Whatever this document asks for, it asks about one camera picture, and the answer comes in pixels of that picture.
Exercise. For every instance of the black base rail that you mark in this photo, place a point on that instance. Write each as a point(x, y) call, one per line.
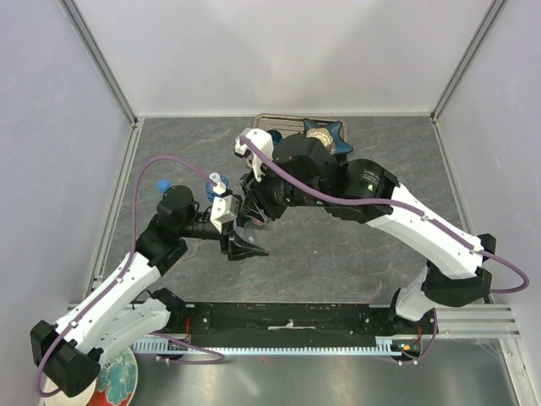
point(235, 325)

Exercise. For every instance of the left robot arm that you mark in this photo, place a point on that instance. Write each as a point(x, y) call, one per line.
point(71, 351)

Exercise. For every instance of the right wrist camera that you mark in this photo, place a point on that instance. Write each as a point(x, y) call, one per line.
point(254, 143)

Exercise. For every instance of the blue star-shaped plate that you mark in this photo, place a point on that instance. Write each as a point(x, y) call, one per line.
point(342, 147)

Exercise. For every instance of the white bowl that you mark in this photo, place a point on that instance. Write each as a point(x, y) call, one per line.
point(82, 399)

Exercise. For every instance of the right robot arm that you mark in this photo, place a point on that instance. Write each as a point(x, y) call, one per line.
point(301, 172)

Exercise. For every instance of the patterned small bowl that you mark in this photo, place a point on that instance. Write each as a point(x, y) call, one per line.
point(324, 136)

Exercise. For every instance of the white bottle cap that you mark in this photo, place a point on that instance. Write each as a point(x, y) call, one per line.
point(215, 177)

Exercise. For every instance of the blue tinted plastic bottle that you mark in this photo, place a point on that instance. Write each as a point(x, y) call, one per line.
point(165, 186)

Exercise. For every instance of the labelled clear water bottle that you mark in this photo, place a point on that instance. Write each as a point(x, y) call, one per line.
point(217, 190)

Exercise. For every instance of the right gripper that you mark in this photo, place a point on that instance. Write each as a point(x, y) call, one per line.
point(254, 194)

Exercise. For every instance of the red floral plate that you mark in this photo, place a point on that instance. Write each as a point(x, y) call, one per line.
point(117, 381)

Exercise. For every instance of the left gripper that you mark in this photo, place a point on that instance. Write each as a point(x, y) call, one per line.
point(237, 249)

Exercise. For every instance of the blue ceramic cup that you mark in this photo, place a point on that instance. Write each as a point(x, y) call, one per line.
point(276, 136)

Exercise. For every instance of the blue bottle cap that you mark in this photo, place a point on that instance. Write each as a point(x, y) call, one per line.
point(163, 184)

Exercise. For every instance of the white cable duct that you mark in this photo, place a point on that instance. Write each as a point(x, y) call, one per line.
point(164, 347)

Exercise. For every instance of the clear unlabelled plastic bottle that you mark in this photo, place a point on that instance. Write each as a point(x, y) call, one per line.
point(252, 231)

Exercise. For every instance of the metal tray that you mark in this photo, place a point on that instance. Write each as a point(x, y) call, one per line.
point(287, 124)

